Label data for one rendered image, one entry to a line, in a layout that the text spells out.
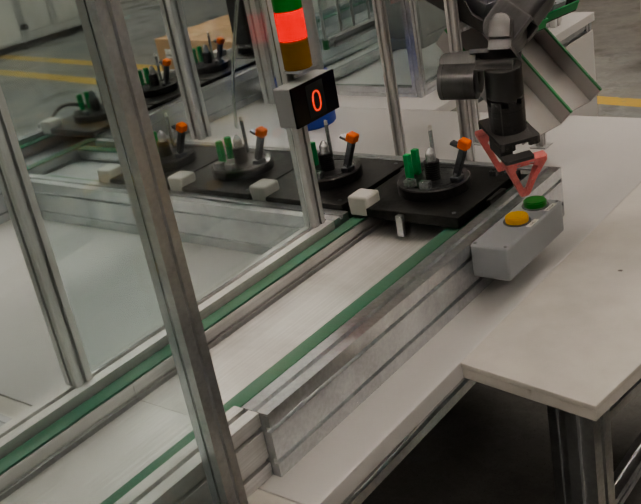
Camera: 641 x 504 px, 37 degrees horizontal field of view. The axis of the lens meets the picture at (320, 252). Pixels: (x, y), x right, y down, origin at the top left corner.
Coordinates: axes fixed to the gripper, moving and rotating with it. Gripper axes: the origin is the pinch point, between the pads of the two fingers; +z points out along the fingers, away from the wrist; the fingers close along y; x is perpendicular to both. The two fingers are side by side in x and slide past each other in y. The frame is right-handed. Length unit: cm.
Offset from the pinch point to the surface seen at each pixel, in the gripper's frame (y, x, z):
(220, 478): 45, -55, 2
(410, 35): -127, 19, 20
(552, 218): -6.0, 8.7, 13.4
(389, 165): -44.4, -10.4, 15.1
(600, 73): -374, 194, 165
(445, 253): -0.2, -12.7, 10.5
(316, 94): -24.2, -25.2, -12.6
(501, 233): -1.6, -2.3, 10.7
